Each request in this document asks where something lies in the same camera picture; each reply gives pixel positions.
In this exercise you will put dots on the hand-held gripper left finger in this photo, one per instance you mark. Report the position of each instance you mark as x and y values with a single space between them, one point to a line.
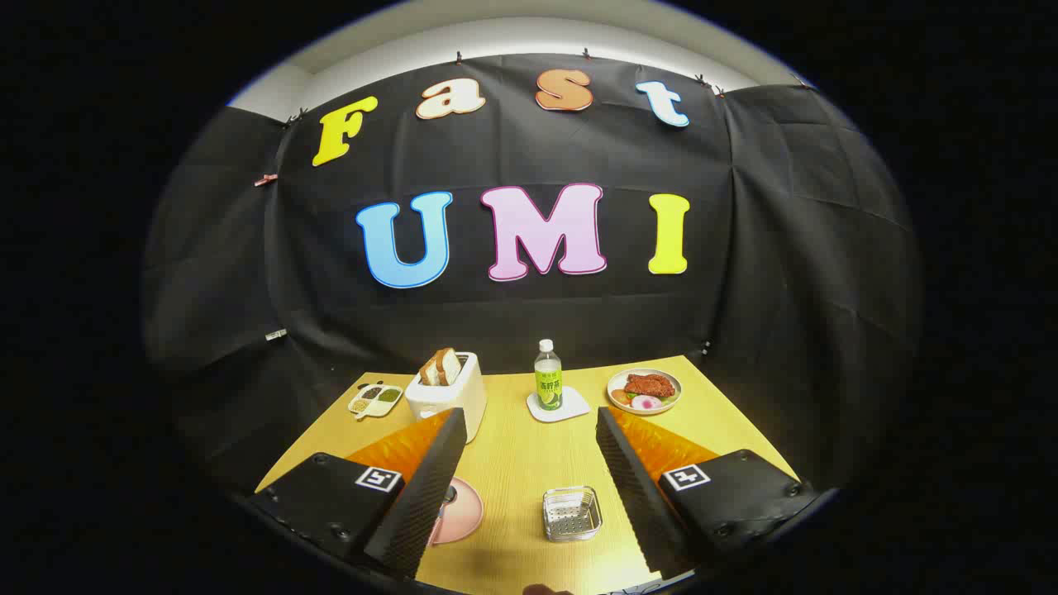
421 504

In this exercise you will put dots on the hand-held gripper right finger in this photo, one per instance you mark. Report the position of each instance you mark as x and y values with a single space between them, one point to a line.
636 496

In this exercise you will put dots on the pink plate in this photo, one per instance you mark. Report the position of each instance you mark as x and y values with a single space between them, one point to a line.
467 512

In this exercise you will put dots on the pink radish slice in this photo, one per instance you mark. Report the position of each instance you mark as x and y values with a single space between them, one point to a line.
646 403

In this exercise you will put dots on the green lettuce leaf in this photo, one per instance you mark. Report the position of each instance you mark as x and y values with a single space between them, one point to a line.
668 401

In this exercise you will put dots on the white toaster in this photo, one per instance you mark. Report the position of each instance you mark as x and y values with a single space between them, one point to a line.
450 405

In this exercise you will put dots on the white coaster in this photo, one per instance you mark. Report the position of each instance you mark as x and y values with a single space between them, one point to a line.
575 406

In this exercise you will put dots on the white divided condiment tray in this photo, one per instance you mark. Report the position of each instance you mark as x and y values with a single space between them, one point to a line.
376 402

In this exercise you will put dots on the brown meat piece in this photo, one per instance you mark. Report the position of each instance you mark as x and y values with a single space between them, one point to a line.
649 384

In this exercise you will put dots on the white food plate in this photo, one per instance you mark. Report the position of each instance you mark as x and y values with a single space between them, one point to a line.
674 388

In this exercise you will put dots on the brown crust bread slice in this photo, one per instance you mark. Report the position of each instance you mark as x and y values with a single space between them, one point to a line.
430 373

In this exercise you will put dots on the green label drink bottle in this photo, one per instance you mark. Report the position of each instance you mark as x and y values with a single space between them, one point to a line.
548 388

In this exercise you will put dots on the white bread slice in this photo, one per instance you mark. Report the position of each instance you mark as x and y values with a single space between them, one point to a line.
450 366

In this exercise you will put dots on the red clip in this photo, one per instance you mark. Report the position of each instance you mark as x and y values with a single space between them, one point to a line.
266 179

